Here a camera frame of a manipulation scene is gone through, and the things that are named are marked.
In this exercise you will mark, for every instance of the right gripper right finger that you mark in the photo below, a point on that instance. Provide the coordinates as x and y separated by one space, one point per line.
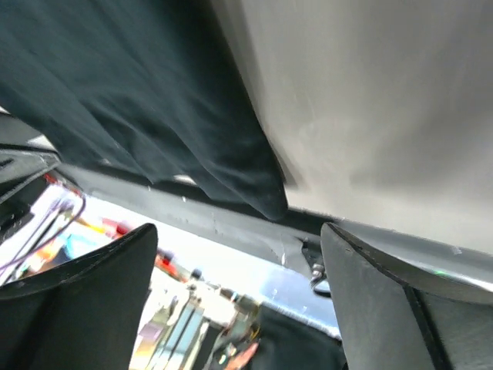
393 314

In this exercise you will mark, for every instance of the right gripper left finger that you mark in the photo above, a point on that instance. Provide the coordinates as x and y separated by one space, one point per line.
83 314

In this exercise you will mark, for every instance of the black t-shirt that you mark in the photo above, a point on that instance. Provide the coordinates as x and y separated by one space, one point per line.
149 87

